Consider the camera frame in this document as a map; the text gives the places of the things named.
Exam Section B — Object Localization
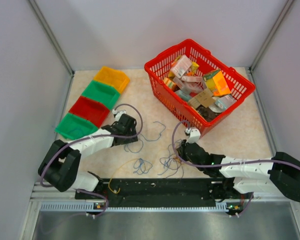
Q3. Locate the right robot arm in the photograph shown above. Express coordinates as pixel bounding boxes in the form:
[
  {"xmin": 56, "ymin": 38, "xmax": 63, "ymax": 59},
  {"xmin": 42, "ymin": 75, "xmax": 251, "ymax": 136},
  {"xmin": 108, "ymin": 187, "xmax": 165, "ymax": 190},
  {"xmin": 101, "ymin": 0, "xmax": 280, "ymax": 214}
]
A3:
[{"xmin": 175, "ymin": 140, "xmax": 300, "ymax": 203}]

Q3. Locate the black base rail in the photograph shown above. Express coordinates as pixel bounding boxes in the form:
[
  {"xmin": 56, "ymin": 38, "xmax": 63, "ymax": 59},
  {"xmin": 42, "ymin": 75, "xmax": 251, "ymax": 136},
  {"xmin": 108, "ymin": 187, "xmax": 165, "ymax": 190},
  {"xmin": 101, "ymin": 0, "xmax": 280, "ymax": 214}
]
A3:
[{"xmin": 74, "ymin": 177, "xmax": 243, "ymax": 208}]

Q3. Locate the coloured wire bundle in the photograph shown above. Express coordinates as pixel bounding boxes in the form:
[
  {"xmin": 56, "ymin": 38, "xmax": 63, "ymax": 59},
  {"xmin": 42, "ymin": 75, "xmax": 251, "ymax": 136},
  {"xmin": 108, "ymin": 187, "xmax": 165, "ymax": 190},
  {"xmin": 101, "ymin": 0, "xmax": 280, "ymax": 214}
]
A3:
[{"xmin": 132, "ymin": 143, "xmax": 187, "ymax": 179}]

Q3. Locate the green plastic bin rear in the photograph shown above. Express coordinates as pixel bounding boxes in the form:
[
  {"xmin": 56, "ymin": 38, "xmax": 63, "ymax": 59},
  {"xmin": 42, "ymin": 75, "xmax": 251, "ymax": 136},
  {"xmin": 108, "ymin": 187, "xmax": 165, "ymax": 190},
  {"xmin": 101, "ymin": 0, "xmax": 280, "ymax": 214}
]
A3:
[{"xmin": 81, "ymin": 80, "xmax": 120, "ymax": 110}]

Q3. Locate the green plastic bin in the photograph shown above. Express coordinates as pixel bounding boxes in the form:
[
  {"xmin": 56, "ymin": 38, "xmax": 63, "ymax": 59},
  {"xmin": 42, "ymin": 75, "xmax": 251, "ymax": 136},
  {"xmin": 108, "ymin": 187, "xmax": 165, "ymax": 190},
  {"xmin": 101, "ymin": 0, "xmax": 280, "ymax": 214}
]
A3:
[
  {"xmin": 55, "ymin": 113, "xmax": 98, "ymax": 140},
  {"xmin": 81, "ymin": 80, "xmax": 120, "ymax": 110}
]

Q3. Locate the red plastic bin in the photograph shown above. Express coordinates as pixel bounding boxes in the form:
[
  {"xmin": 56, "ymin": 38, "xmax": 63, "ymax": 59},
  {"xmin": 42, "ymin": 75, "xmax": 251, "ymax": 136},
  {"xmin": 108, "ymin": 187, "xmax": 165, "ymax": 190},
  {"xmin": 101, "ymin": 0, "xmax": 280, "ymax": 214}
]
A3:
[{"xmin": 68, "ymin": 96, "xmax": 110, "ymax": 127}]

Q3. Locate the pink box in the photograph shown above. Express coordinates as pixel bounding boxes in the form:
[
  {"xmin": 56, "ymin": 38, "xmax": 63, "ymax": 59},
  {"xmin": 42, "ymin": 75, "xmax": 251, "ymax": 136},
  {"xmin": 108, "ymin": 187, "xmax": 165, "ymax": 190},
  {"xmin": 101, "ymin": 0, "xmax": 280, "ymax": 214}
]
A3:
[{"xmin": 170, "ymin": 54, "xmax": 192, "ymax": 78}]

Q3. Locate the grey slotted cable duct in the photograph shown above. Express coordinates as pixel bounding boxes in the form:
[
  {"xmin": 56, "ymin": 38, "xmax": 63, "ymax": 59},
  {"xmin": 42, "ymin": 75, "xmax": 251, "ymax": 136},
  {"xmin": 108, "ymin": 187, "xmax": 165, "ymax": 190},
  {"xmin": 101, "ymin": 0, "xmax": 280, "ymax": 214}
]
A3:
[{"xmin": 39, "ymin": 201, "xmax": 231, "ymax": 213}]

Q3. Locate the metal front plate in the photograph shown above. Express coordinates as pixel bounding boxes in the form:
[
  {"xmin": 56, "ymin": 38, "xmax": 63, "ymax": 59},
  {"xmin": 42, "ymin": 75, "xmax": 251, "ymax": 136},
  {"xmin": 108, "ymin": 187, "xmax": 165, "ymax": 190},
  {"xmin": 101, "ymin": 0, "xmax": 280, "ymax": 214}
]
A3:
[{"xmin": 32, "ymin": 202, "xmax": 300, "ymax": 240}]

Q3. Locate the yellow plastic bin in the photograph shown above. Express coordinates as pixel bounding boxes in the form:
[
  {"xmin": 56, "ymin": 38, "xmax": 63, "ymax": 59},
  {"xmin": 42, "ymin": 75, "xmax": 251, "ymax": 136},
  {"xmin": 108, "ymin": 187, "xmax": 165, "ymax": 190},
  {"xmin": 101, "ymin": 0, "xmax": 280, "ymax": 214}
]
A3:
[{"xmin": 93, "ymin": 66, "xmax": 130, "ymax": 94}]

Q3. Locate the brown cardboard box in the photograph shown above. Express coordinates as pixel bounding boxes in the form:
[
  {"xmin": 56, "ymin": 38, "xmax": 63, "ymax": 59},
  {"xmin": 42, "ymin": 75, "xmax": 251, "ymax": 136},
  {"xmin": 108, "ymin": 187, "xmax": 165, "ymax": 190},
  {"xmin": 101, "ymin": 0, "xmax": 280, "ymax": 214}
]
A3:
[{"xmin": 187, "ymin": 88, "xmax": 215, "ymax": 109}]

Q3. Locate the long yellow wire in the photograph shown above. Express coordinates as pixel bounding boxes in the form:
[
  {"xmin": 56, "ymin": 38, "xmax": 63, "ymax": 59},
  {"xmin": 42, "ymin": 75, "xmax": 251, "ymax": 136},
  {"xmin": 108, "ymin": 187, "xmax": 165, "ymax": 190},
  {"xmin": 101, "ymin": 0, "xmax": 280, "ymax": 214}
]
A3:
[{"xmin": 108, "ymin": 157, "xmax": 153, "ymax": 195}]

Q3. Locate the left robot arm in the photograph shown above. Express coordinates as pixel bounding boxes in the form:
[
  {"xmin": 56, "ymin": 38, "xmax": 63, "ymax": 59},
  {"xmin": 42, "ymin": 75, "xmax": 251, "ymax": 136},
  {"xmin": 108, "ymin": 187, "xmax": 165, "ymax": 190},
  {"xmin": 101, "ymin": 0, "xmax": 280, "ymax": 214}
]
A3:
[{"xmin": 38, "ymin": 111, "xmax": 138, "ymax": 199}]

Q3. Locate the green plastic bin front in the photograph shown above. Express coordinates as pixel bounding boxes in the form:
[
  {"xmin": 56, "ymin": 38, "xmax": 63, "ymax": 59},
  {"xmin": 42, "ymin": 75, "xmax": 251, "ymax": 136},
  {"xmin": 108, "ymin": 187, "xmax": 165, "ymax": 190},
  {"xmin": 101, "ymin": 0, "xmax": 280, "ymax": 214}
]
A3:
[{"xmin": 55, "ymin": 113, "xmax": 98, "ymax": 140}]

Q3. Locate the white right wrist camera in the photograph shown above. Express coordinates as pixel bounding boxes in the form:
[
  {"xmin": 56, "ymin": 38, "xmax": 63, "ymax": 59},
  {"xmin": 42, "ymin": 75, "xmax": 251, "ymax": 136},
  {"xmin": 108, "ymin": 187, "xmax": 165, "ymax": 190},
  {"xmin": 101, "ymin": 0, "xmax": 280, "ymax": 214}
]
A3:
[{"xmin": 184, "ymin": 127, "xmax": 201, "ymax": 144}]

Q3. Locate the red shopping basket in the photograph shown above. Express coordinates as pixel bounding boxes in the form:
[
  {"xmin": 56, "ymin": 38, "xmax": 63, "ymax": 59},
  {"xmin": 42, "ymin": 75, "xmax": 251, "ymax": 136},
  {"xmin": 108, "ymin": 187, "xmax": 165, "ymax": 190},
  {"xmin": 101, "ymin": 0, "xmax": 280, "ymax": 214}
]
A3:
[{"xmin": 143, "ymin": 38, "xmax": 256, "ymax": 140}]

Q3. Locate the orange green carton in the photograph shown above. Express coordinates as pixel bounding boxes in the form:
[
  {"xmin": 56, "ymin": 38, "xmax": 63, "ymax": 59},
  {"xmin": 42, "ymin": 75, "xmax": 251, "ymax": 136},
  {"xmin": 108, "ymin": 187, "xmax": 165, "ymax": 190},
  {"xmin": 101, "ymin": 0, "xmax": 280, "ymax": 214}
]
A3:
[{"xmin": 202, "ymin": 69, "xmax": 231, "ymax": 97}]

